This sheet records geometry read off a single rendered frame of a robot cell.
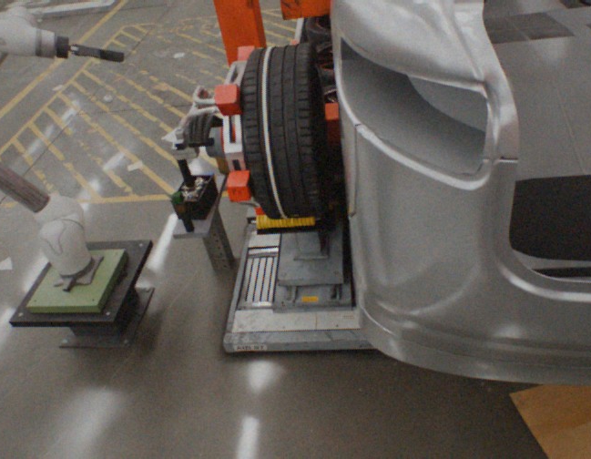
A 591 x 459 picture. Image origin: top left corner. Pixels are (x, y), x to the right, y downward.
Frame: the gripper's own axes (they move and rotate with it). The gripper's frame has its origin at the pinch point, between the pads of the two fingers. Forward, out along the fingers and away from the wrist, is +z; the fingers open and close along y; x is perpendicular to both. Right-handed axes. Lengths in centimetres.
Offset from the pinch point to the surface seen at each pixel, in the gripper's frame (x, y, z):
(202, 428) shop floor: 137, -33, 38
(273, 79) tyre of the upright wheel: 0, -40, 45
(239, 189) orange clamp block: 38, -41, 38
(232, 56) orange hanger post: -10, 20, 47
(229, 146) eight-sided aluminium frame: 24, -35, 35
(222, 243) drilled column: 80, 33, 57
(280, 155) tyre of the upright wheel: 24, -48, 48
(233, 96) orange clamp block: 7, -39, 33
